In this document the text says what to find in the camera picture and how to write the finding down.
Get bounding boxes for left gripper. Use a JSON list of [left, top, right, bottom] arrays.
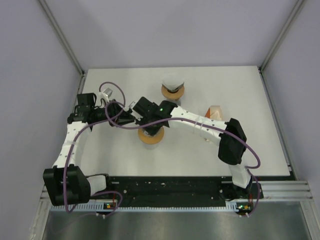
[[91, 99, 136, 127]]

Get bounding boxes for wooden dripper ring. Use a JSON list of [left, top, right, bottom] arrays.
[[161, 84, 186, 100], [137, 128, 165, 146]]

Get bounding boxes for grey glass carafe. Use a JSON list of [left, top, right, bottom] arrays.
[[175, 99, 181, 106]]

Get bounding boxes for orange coffee filter box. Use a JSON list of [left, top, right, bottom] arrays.
[[204, 105, 223, 145]]

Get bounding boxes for grey glass dripper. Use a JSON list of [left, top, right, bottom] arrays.
[[162, 81, 185, 93]]

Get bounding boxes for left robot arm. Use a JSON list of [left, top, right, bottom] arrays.
[[43, 93, 135, 206]]

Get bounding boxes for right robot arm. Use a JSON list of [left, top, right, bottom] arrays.
[[129, 97, 252, 198]]

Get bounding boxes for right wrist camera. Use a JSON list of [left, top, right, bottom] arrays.
[[128, 101, 137, 110]]

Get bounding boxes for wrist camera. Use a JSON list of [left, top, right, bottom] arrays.
[[128, 101, 137, 110], [98, 87, 113, 103]]

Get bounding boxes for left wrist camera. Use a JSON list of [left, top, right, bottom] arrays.
[[98, 87, 113, 103]]

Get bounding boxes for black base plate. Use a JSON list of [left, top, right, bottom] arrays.
[[94, 176, 264, 208]]

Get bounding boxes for grey cable duct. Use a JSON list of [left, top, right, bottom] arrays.
[[50, 202, 253, 212]]

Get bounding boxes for aluminium frame rail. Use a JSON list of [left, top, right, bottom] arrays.
[[39, 181, 315, 201]]

